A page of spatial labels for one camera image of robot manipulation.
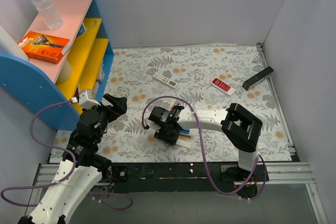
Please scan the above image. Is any red and white remote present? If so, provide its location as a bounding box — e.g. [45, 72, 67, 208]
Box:
[211, 78, 235, 97]

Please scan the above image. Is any black rectangular box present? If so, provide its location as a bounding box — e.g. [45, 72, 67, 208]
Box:
[242, 66, 274, 91]

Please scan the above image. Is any white air conditioner remote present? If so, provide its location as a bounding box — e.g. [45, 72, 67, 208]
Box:
[152, 72, 177, 89]

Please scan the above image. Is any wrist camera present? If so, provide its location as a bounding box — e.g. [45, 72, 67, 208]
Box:
[70, 89, 101, 110]
[142, 118, 161, 132]

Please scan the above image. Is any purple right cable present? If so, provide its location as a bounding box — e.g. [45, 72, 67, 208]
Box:
[141, 95, 268, 200]

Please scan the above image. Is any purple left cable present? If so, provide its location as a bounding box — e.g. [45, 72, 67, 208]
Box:
[0, 99, 133, 211]

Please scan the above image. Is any floral table mat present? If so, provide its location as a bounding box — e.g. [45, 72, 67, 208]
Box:
[49, 45, 295, 163]

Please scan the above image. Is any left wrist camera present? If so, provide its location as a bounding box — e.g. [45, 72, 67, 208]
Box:
[70, 89, 101, 110]

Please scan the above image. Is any blue shelf unit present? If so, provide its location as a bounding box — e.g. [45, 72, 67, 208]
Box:
[1, 0, 114, 131]

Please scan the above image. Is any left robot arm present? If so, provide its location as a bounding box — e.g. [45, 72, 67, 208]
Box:
[19, 90, 127, 223]

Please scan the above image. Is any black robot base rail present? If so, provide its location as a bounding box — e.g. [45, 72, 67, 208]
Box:
[89, 161, 274, 198]

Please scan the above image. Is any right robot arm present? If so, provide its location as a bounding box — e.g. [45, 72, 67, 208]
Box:
[144, 103, 263, 181]

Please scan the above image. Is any orange razor box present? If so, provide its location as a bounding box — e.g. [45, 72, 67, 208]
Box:
[18, 31, 72, 64]

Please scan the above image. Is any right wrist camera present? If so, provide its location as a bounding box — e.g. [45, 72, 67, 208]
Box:
[142, 118, 161, 132]

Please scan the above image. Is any purple cable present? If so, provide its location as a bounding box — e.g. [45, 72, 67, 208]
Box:
[141, 95, 268, 200]
[0, 99, 133, 211]

